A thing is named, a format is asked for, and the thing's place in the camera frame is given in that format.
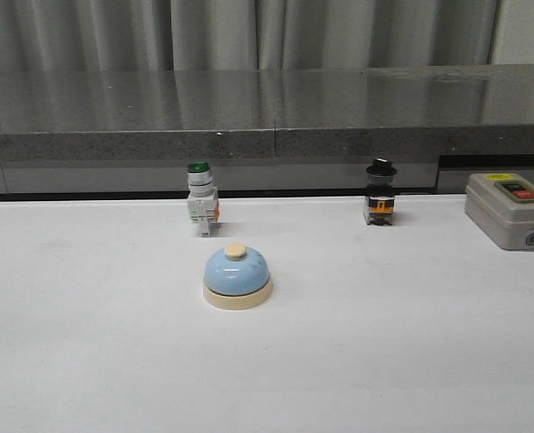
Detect black rotary selector switch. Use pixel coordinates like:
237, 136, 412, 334
364, 158, 397, 226

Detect grey power switch box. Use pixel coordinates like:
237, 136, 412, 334
465, 173, 534, 251

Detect grey pleated curtain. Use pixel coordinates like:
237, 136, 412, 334
0, 1, 534, 72

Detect blue and cream desk bell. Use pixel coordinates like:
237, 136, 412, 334
203, 243, 272, 310

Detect grey stone counter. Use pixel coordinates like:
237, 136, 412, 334
0, 65, 534, 198

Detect green pushbutton switch white body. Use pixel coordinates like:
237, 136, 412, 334
187, 161, 220, 236

